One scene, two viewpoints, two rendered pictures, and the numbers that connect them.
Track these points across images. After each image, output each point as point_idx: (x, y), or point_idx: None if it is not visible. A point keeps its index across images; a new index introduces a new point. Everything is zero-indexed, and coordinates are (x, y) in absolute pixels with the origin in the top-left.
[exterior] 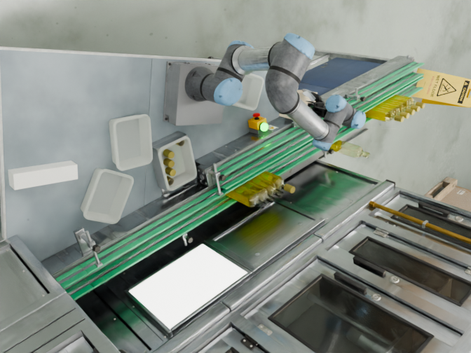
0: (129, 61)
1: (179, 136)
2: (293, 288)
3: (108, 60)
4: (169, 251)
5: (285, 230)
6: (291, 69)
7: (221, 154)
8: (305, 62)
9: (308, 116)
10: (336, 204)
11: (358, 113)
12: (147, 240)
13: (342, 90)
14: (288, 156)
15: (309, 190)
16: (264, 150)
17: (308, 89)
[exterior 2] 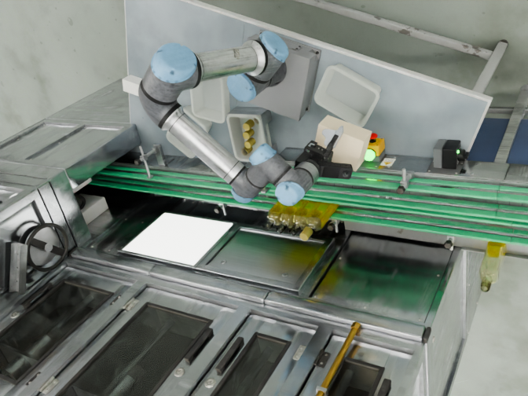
0: (221, 19)
1: (257, 112)
2: (187, 306)
3: (202, 12)
4: (229, 213)
5: (269, 268)
6: (144, 83)
7: None
8: (156, 82)
9: (188, 145)
10: (350, 296)
11: (280, 185)
12: (205, 188)
13: None
14: (368, 207)
15: (375, 265)
16: (329, 179)
17: None
